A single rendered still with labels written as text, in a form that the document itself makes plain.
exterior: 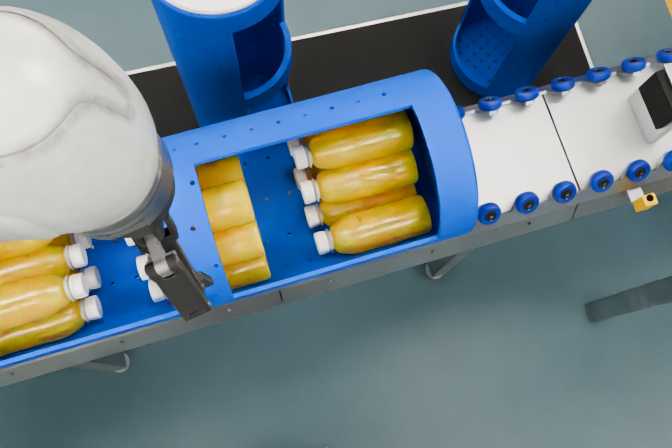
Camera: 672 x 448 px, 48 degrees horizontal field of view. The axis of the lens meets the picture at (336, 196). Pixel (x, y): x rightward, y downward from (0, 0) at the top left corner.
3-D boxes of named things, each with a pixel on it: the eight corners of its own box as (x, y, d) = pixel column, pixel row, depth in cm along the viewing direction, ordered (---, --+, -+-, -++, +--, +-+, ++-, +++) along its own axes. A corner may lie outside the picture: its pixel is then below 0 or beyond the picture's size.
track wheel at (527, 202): (541, 193, 137) (536, 187, 138) (518, 200, 136) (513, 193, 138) (540, 212, 139) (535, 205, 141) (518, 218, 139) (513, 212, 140)
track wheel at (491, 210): (502, 204, 136) (498, 198, 137) (479, 211, 135) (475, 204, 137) (503, 223, 139) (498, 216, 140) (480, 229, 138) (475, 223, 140)
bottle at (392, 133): (398, 109, 129) (296, 136, 126) (407, 105, 122) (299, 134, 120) (408, 148, 129) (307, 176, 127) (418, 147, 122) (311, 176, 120)
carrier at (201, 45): (198, 161, 222) (294, 160, 224) (133, 18, 138) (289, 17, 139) (200, 72, 230) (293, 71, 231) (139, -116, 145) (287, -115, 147)
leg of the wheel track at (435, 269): (446, 276, 232) (497, 234, 171) (428, 281, 231) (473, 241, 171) (440, 258, 233) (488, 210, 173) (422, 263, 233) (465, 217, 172)
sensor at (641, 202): (648, 208, 146) (660, 202, 141) (634, 213, 146) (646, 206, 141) (633, 172, 148) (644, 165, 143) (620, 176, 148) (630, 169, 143)
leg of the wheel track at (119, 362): (132, 369, 221) (67, 359, 160) (112, 374, 220) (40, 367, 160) (127, 349, 222) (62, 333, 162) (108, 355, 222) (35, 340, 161)
